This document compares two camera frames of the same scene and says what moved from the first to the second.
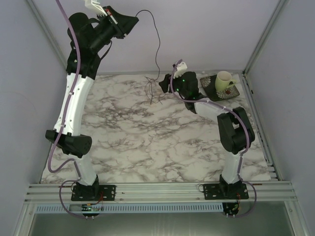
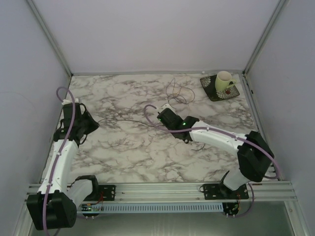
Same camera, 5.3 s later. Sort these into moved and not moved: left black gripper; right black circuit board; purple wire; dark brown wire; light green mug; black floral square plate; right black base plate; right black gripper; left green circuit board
Moved: dark brown wire; purple wire; left black gripper; right black gripper
Not moved: black floral square plate; right black circuit board; right black base plate; light green mug; left green circuit board
